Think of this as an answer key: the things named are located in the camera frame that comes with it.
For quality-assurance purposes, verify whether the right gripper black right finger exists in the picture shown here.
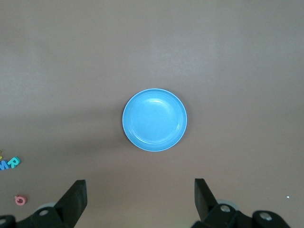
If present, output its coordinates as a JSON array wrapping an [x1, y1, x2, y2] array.
[[191, 178, 240, 228]]

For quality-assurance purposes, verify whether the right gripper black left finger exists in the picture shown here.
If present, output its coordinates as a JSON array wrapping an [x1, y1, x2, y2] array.
[[18, 180, 88, 228]]

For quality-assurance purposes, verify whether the red foam letter Q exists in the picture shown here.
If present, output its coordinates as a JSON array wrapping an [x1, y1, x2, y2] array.
[[14, 194, 28, 206]]

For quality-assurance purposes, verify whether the teal foam letter R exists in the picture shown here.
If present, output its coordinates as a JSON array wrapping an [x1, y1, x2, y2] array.
[[9, 156, 21, 169]]

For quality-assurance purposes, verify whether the blue round plate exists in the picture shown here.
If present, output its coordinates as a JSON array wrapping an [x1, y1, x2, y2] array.
[[122, 88, 188, 152]]

